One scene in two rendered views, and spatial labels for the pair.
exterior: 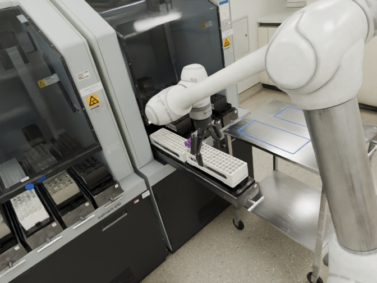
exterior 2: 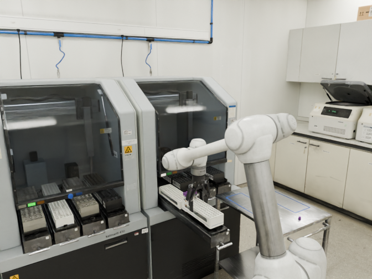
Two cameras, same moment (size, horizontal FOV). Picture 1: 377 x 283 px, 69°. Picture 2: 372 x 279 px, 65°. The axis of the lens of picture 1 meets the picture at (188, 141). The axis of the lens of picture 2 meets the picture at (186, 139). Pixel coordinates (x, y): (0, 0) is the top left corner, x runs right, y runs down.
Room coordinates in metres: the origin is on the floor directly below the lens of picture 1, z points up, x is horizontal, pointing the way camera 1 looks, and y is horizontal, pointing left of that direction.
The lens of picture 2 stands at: (-0.62, -0.05, 1.70)
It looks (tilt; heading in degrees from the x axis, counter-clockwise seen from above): 14 degrees down; 2
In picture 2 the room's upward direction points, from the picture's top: straight up
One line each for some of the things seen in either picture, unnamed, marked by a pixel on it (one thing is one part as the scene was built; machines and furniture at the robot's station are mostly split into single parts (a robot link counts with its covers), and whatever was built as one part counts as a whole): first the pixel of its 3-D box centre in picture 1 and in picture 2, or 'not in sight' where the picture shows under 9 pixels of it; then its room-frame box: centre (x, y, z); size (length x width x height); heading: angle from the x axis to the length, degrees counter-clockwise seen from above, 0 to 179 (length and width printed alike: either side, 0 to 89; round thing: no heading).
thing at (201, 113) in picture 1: (200, 109); (198, 169); (1.00, -0.07, 1.12); 0.09 x 0.09 x 0.06
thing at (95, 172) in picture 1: (95, 174); (113, 203); (1.09, 0.47, 0.85); 0.12 x 0.02 x 0.06; 124
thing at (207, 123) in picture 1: (203, 125); (198, 181); (1.00, -0.07, 1.04); 0.08 x 0.07 x 0.09; 124
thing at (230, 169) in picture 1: (214, 162); (201, 211); (0.97, -0.09, 0.86); 0.30 x 0.10 x 0.06; 34
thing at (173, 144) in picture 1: (173, 144); (174, 196); (1.24, 0.08, 0.83); 0.30 x 0.10 x 0.06; 34
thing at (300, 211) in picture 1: (294, 188); (266, 258); (1.16, -0.55, 0.41); 0.67 x 0.46 x 0.82; 32
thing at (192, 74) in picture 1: (193, 86); (196, 152); (1.00, -0.06, 1.22); 0.13 x 0.11 x 0.16; 130
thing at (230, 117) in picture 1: (196, 105); (200, 176); (1.76, -0.11, 0.78); 0.73 x 0.14 x 0.09; 34
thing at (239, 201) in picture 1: (197, 165); (189, 214); (1.09, -0.02, 0.78); 0.73 x 0.14 x 0.09; 34
